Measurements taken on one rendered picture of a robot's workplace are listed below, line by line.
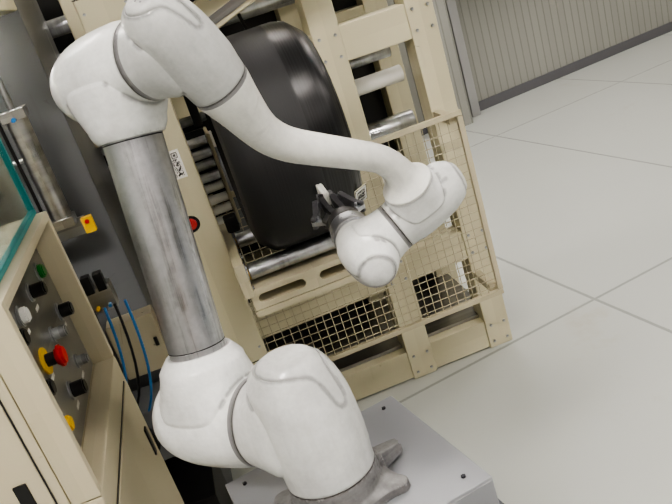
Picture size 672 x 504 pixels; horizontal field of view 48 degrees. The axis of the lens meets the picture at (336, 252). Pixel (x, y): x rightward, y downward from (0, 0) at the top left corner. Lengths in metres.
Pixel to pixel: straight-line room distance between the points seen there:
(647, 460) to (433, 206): 1.26
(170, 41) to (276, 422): 0.58
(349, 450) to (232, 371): 0.24
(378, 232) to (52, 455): 0.69
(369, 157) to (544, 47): 5.61
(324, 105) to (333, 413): 0.84
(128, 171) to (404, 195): 0.51
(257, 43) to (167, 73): 0.74
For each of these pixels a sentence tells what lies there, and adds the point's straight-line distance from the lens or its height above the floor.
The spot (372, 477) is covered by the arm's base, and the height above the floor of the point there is 0.82.
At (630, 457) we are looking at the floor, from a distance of 2.45.
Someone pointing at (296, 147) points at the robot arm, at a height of 1.31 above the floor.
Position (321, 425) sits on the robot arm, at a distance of 1.16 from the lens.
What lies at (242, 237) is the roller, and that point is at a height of 0.91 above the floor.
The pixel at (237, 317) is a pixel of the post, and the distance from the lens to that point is 2.08.
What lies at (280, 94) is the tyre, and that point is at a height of 1.33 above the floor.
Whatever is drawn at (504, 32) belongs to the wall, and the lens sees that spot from 6.65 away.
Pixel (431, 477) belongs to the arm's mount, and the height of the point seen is 0.78.
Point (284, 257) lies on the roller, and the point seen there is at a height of 0.91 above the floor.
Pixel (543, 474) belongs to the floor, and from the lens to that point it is 2.43.
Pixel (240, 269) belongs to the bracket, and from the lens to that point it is 1.91.
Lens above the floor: 1.60
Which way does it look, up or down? 21 degrees down
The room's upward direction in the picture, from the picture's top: 18 degrees counter-clockwise
